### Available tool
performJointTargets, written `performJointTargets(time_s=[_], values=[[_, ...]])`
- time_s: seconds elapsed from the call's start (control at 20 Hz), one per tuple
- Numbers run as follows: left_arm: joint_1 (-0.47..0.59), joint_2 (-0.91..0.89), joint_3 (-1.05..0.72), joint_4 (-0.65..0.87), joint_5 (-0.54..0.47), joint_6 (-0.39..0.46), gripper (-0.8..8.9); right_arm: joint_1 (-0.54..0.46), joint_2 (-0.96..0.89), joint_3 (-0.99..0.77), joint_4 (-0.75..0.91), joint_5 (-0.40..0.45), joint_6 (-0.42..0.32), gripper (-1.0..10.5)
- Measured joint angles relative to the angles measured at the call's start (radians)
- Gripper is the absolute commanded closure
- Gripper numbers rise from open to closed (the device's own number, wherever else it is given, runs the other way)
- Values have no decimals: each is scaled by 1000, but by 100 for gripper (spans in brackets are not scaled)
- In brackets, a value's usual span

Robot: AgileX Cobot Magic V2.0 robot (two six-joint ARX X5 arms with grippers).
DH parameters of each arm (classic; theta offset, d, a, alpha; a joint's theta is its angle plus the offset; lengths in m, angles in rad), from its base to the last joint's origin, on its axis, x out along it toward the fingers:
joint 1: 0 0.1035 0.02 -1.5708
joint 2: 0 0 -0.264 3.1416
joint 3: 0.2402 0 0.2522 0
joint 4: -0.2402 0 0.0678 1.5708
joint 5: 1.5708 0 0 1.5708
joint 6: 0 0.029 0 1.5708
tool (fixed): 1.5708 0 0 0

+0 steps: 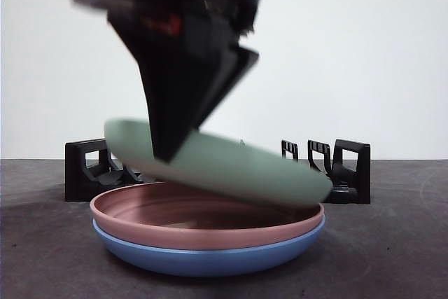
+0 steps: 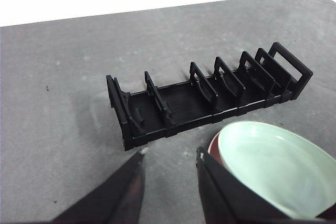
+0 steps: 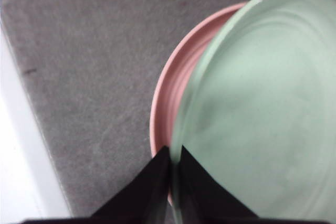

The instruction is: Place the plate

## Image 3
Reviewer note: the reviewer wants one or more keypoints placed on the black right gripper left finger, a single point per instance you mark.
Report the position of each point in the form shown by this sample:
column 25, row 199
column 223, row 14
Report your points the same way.
column 141, row 197

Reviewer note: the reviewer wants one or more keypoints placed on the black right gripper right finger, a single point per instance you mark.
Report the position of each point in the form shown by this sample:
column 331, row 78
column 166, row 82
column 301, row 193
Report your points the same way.
column 204, row 197

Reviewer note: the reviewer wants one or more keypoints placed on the green round plate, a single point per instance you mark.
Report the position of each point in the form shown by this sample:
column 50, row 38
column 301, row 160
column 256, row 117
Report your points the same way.
column 262, row 103

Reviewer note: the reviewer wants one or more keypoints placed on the pink round plate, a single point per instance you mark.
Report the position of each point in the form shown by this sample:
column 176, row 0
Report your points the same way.
column 170, row 90

